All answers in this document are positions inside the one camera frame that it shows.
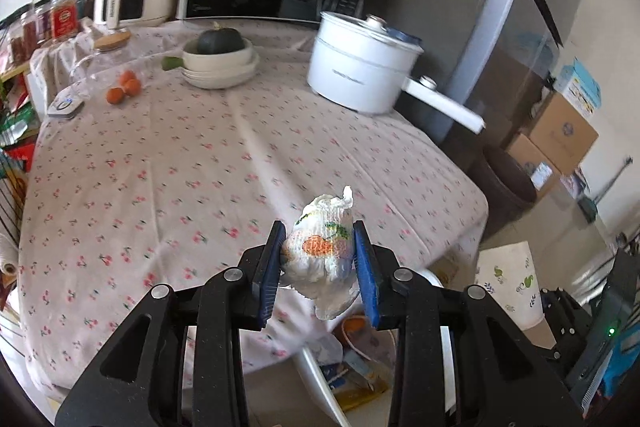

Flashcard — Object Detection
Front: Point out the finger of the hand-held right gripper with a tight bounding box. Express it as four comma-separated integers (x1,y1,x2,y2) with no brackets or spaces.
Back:
542,289,593,360

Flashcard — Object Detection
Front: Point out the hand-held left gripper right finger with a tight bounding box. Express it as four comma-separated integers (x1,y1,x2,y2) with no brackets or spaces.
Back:
352,219,583,427

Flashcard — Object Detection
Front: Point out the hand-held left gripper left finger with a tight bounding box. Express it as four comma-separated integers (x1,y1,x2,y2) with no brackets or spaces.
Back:
55,219,287,427

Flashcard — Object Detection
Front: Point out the printed tissue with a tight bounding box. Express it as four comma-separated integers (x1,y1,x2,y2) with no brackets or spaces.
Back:
280,186,362,322

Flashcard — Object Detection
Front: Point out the white trash bin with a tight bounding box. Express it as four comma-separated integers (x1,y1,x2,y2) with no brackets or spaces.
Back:
295,267,456,427

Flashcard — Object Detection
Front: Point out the orange wrapper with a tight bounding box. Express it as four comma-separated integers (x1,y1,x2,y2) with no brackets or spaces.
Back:
342,316,371,348

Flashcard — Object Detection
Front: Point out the white bin with green print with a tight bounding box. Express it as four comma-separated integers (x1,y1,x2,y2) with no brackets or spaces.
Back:
472,241,543,328

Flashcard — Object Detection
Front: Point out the dark brown stool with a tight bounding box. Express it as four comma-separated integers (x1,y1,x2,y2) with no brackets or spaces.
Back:
482,144,538,238

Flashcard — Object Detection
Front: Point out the large cardboard box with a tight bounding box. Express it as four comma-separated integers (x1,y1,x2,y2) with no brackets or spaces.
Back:
529,92,599,175

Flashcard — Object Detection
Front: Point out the stack of white bowls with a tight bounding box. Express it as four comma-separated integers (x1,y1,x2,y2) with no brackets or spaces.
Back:
181,52,261,89

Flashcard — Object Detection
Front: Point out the white electric cooking pot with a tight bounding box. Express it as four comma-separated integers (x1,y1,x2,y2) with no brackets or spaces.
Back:
306,11,486,132

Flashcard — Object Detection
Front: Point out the dark green squash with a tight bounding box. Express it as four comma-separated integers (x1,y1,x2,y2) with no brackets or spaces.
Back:
196,22,246,56

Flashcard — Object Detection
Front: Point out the light blue carton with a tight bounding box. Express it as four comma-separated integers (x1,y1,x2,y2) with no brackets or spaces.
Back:
557,59,603,115

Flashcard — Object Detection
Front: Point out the white round button device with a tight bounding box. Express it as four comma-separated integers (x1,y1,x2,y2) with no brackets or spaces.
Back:
47,96,81,120

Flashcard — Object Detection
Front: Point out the grey refrigerator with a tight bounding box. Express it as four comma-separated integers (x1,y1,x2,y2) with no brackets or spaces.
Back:
430,0,567,188

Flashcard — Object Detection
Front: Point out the glass jar with wooden lid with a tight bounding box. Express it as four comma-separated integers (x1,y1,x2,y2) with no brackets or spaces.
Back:
70,31,132,95

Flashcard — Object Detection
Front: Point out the wooden shelf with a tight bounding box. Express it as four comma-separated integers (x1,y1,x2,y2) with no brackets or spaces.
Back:
0,59,33,82

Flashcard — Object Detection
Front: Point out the red label glass jar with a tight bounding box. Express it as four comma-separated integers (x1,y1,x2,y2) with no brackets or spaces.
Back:
50,0,81,40

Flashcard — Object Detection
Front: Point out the dark contents glass jar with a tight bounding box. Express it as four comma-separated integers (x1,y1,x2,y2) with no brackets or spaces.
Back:
34,2,53,45

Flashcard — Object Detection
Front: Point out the red contents glass jar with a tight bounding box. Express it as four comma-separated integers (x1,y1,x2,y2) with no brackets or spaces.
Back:
20,9,38,52
7,24,26,68

